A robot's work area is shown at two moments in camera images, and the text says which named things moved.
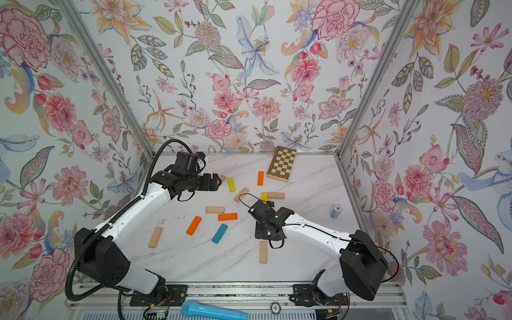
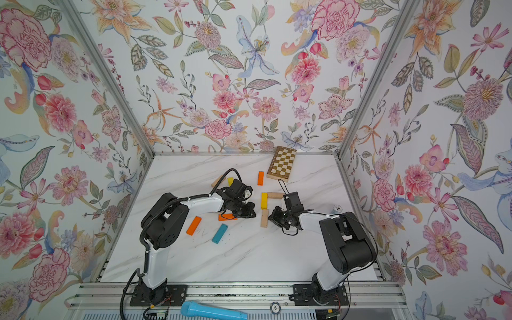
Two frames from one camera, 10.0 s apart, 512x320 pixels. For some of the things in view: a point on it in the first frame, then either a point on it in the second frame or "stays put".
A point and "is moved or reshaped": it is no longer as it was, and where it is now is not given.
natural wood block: x=263 y=253 is moved or reshaped
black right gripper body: x=263 y=231 → x=283 y=218
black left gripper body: x=197 y=181 → x=242 y=209
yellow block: x=265 y=197 stays put
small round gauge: x=275 y=308 stays put
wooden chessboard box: x=281 y=163 stays put
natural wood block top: x=276 y=195 stays put
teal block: x=219 y=233 stays put
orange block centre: x=227 y=217 stays put
